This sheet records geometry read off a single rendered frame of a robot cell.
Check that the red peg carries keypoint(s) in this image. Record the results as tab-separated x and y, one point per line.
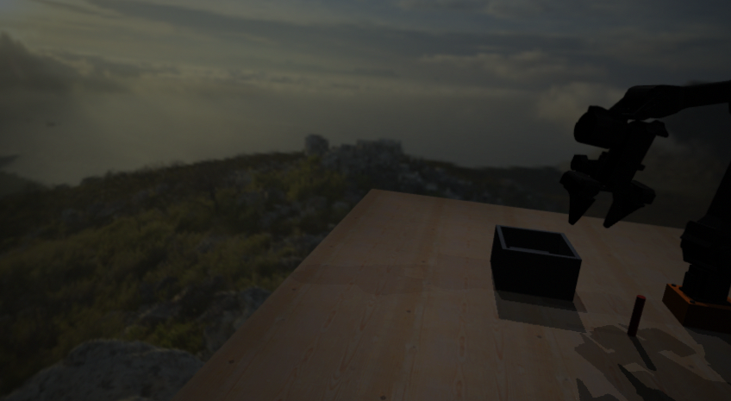
636	315

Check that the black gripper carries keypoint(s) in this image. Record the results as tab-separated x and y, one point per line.
616	174

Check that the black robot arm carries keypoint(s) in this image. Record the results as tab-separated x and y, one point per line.
706	243

